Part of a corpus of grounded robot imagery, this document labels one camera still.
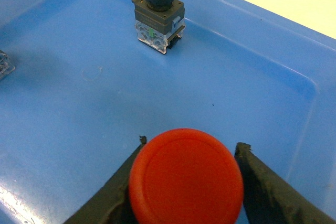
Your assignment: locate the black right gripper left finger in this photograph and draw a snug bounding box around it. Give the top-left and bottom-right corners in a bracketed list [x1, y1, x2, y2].
[65, 136, 147, 223]

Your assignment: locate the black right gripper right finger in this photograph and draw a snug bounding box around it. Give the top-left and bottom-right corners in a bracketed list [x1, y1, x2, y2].
[235, 142, 335, 223]

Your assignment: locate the red mushroom push button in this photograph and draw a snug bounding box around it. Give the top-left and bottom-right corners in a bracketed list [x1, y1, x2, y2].
[129, 129, 244, 223]

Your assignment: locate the yellow mushroom push button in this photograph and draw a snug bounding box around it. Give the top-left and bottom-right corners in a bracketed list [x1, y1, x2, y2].
[0, 50, 16, 80]

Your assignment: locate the blue plastic tray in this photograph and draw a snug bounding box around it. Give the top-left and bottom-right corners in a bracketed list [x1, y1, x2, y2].
[1, 0, 335, 223]

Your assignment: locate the green mushroom push button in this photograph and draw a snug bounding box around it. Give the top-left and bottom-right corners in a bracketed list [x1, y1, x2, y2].
[132, 0, 185, 54]

